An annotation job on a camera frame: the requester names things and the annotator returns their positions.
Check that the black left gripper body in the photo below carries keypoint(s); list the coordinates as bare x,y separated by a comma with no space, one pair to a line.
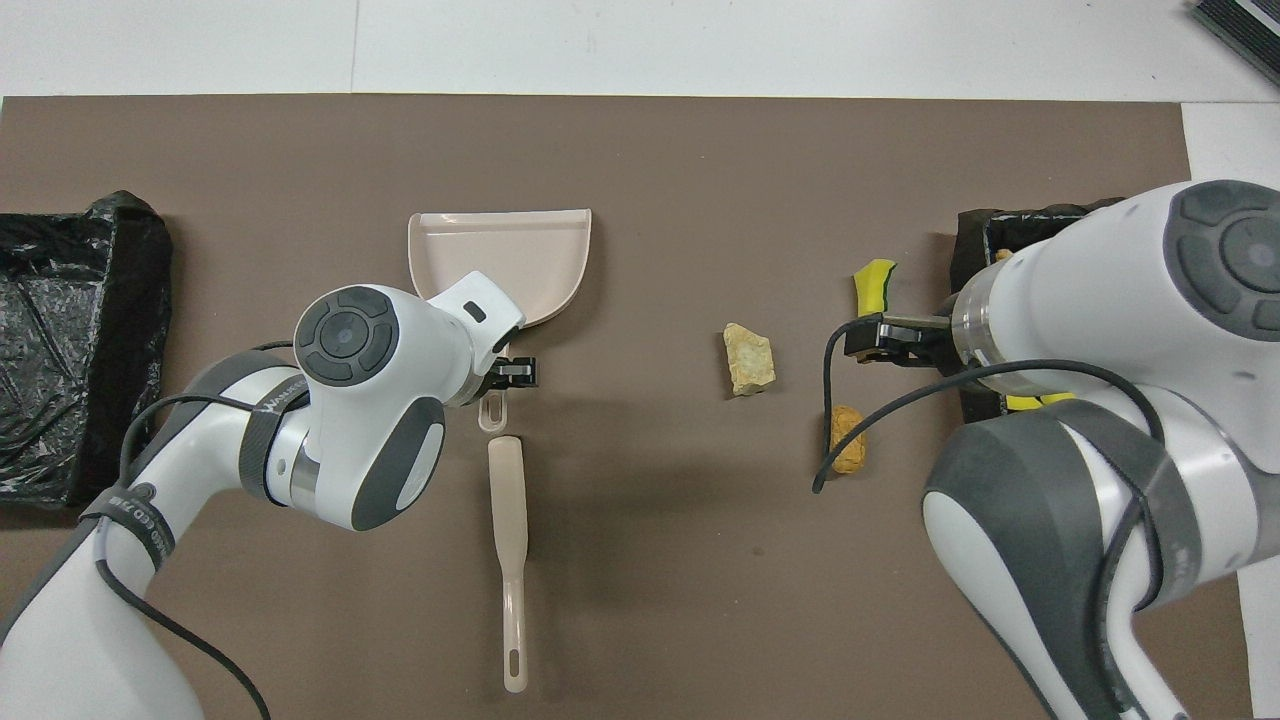
500,374

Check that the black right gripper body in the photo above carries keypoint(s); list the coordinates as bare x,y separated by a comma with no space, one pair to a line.
930,345

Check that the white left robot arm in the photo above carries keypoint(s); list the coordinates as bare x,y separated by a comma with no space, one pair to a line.
370,450

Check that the bin with black bag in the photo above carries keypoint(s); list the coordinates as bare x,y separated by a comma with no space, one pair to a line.
975,240
60,300

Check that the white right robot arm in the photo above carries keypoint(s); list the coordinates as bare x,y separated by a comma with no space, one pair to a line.
1100,300

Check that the yellow green sponge piece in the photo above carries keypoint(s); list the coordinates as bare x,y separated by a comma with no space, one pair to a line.
873,285

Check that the brown oval toy bread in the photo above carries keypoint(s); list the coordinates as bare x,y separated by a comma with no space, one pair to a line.
850,455

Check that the pale angular toy bread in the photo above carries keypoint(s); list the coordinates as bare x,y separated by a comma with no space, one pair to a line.
749,360

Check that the brown table mat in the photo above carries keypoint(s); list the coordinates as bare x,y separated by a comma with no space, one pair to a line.
650,150

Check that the black ribbed device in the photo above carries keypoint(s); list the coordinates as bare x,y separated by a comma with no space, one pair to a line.
1245,25

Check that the beige plastic dustpan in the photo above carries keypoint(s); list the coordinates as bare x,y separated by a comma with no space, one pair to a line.
520,260

